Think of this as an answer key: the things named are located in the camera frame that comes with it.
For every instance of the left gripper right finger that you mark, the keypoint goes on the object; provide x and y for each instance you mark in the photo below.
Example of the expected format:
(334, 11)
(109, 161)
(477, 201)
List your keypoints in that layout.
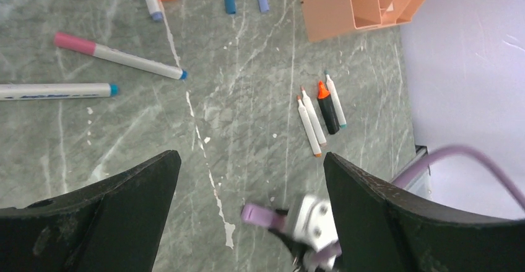
(384, 228)

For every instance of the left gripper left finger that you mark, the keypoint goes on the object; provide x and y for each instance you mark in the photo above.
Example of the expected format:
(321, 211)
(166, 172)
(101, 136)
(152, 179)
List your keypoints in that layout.
(115, 224)

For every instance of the teal capped white marker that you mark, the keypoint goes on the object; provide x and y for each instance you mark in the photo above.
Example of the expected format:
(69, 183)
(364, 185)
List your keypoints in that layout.
(336, 101)

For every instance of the green capped orange marker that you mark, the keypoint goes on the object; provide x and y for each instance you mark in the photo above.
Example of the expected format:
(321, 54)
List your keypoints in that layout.
(316, 150)

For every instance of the black orange highlighter body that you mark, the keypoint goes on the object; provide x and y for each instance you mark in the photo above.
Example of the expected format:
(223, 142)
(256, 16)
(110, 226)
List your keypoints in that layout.
(327, 109)

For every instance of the blue capped white marker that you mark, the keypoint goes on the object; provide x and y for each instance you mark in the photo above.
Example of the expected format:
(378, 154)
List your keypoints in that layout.
(313, 118)

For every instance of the purple highlighter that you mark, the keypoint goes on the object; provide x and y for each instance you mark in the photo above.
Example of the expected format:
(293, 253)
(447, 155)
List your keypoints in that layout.
(270, 219)

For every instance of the grey capped white marker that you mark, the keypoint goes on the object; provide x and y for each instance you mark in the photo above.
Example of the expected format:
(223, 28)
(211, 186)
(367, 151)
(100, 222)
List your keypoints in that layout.
(13, 92)

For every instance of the pink capped white marker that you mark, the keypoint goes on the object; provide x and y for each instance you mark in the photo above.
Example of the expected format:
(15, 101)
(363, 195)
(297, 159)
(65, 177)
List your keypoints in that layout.
(87, 47)

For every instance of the dark blue marker cap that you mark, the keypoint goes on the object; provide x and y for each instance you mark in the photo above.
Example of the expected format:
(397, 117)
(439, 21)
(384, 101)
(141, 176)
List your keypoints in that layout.
(230, 6)

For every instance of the lavender marker cap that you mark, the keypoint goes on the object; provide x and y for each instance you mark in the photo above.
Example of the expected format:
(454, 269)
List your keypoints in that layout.
(263, 6)

